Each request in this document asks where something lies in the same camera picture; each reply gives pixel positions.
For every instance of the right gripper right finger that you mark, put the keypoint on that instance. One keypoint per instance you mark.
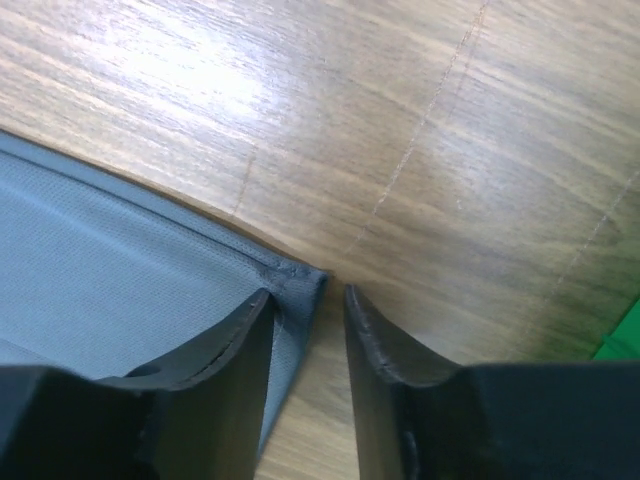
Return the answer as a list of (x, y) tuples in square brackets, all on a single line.
[(417, 414)]

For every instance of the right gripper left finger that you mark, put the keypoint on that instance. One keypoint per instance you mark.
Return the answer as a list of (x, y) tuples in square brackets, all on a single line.
[(205, 401)]

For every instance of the dark grey t-shirt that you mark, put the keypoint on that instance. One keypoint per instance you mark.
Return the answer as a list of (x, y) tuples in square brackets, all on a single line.
[(99, 275)]

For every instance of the green plastic tray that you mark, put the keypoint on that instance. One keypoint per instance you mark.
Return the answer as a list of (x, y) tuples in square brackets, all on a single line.
[(623, 343)]

